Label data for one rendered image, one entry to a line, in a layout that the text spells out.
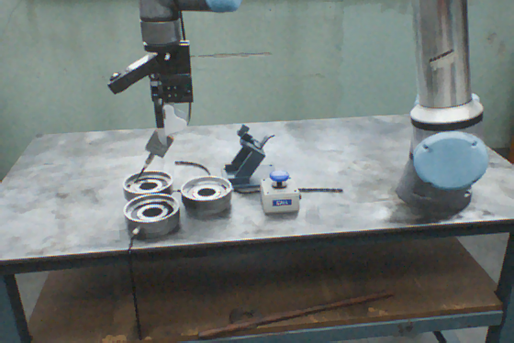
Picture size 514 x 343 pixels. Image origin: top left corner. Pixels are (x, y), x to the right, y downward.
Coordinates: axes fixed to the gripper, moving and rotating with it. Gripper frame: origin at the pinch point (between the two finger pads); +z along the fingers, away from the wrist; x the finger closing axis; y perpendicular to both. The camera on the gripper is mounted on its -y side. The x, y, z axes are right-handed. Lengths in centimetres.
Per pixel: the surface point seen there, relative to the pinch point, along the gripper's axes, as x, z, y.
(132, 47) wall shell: 154, 13, -19
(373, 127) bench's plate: 30, 13, 58
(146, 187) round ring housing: 0.2, 11.3, -4.4
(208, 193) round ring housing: -4.6, 11.4, 8.9
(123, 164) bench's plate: 16.4, 12.9, -10.9
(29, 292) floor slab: 74, 92, -63
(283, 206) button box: -12.5, 11.8, 23.4
